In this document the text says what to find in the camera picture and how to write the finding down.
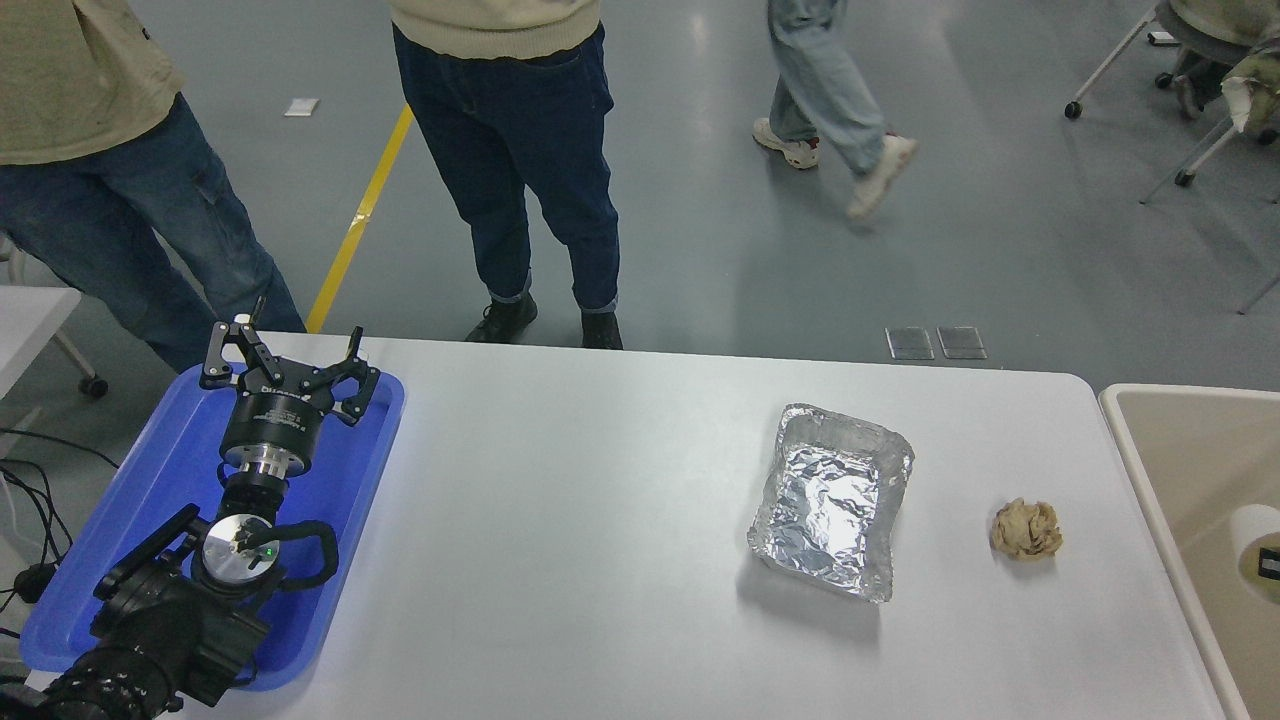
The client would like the white table with caster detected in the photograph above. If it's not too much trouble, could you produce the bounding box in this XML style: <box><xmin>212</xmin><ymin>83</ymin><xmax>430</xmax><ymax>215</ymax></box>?
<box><xmin>0</xmin><ymin>285</ymin><xmax>109</xmax><ymax>403</ymax></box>

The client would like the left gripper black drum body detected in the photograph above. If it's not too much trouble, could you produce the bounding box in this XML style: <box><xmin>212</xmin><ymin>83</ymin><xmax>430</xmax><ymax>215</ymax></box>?
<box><xmin>218</xmin><ymin>383</ymin><xmax>336</xmax><ymax>471</ymax></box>

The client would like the black cable with plug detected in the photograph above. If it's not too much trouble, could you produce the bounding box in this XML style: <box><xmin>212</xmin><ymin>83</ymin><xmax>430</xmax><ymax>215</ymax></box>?
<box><xmin>0</xmin><ymin>465</ymin><xmax>63</xmax><ymax>641</ymax></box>

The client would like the cream crumpled jacket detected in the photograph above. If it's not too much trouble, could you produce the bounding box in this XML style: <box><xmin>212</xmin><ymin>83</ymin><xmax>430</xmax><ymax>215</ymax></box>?
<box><xmin>1218</xmin><ymin>45</ymin><xmax>1280</xmax><ymax>134</ymax></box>

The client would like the crumpled foil tray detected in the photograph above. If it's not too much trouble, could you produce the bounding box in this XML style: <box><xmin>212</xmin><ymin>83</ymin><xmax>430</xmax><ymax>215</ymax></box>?
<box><xmin>745</xmin><ymin>403</ymin><xmax>915</xmax><ymax>604</ymax></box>

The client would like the thin black cable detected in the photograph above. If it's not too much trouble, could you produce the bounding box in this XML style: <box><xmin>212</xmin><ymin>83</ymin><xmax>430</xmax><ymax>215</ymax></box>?
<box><xmin>0</xmin><ymin>429</ymin><xmax>120</xmax><ymax>471</ymax></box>

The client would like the white paper cup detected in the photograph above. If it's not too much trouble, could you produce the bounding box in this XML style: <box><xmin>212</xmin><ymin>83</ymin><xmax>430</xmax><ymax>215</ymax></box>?
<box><xmin>1228</xmin><ymin>503</ymin><xmax>1280</xmax><ymax>607</ymax></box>

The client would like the white-legged rolling chair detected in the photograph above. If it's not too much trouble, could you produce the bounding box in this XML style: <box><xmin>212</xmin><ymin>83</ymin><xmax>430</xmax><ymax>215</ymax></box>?
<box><xmin>1063</xmin><ymin>0</ymin><xmax>1280</xmax><ymax>121</ymax></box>
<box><xmin>1140</xmin><ymin>110</ymin><xmax>1280</xmax><ymax>206</ymax></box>

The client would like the large pale bin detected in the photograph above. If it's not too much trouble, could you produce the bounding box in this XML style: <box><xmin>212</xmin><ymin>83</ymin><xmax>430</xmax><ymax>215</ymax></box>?
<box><xmin>1098</xmin><ymin>384</ymin><xmax>1280</xmax><ymax>720</ymax></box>

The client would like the blue plastic tray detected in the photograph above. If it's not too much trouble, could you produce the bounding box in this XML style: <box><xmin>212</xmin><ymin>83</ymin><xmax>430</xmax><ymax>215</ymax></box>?
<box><xmin>18</xmin><ymin>362</ymin><xmax>406</xmax><ymax>693</ymax></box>

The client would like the person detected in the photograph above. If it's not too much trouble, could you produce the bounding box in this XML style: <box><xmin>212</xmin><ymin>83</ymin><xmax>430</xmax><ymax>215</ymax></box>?
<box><xmin>390</xmin><ymin>0</ymin><xmax>624</xmax><ymax>351</ymax></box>
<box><xmin>0</xmin><ymin>0</ymin><xmax>306</xmax><ymax>373</ymax></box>
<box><xmin>752</xmin><ymin>0</ymin><xmax>919</xmax><ymax>221</ymax></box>

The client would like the crumpled tan paper ball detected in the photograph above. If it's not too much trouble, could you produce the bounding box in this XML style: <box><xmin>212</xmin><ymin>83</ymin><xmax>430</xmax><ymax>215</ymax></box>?
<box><xmin>990</xmin><ymin>498</ymin><xmax>1064</xmax><ymax>561</ymax></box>

